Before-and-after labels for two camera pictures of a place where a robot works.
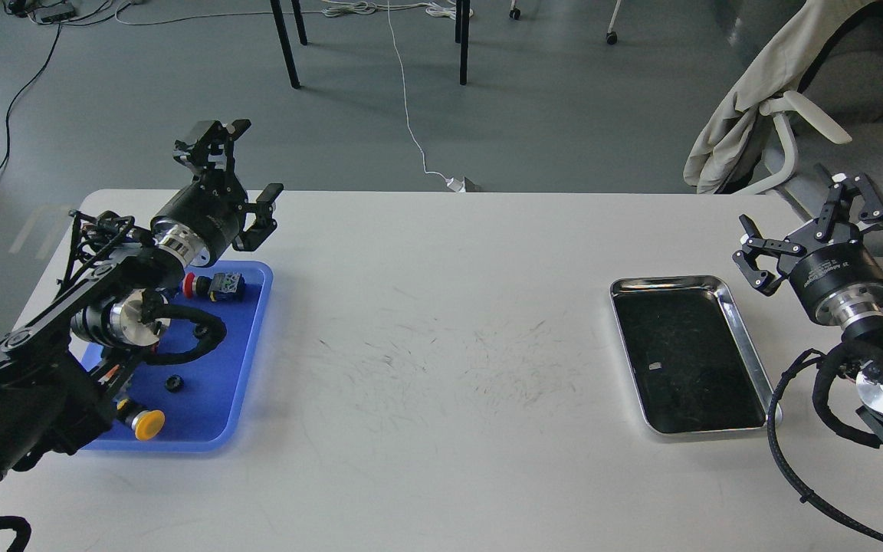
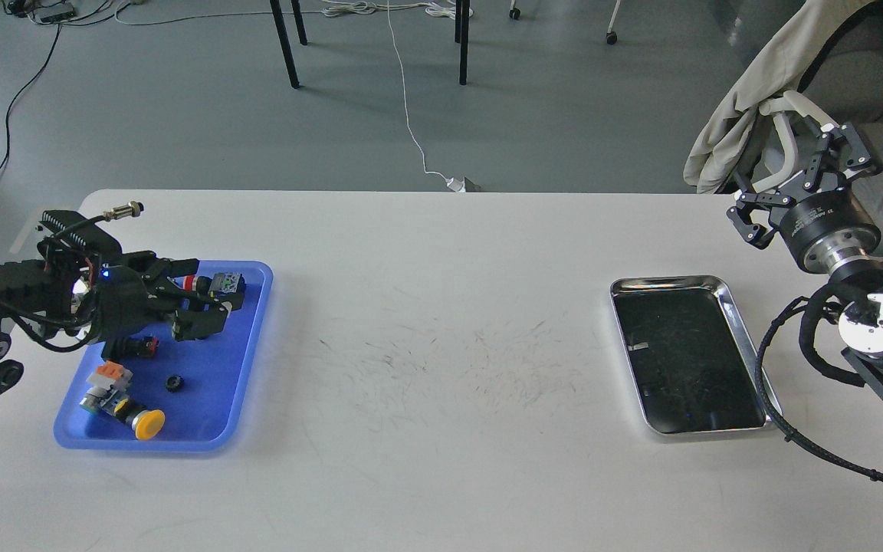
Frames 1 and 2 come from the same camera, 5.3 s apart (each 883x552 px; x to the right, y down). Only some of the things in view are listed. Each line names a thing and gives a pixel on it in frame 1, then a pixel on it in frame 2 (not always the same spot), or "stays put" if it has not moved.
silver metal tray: x=693 y=367 stays put
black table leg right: x=462 y=13 stays put
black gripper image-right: x=835 y=277 to x=826 y=231
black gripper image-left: x=205 y=219 to x=121 y=307
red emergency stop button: x=221 y=287 stays put
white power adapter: x=456 y=185 stays put
